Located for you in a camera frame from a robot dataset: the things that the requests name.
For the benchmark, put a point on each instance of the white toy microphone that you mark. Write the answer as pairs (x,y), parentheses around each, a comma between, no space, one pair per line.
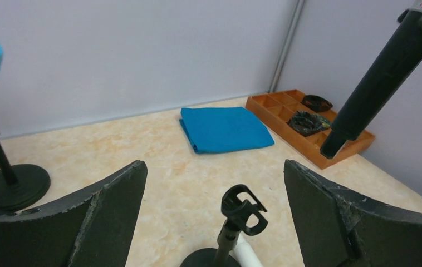
(244,254)

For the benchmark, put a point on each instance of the blue folded cloth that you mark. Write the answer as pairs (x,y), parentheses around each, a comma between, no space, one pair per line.
(216,130)

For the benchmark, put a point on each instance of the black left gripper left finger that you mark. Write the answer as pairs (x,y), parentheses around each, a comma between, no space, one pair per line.
(93,226)

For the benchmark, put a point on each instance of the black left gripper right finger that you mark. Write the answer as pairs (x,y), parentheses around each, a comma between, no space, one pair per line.
(337,226)

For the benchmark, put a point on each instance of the black toy microphone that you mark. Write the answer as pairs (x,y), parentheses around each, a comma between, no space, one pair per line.
(400,56)

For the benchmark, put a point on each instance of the black mic stand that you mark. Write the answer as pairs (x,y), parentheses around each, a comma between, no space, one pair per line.
(21,185)
(243,212)

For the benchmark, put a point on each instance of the wooden compartment tray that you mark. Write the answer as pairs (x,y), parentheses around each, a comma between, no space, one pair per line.
(305,123)

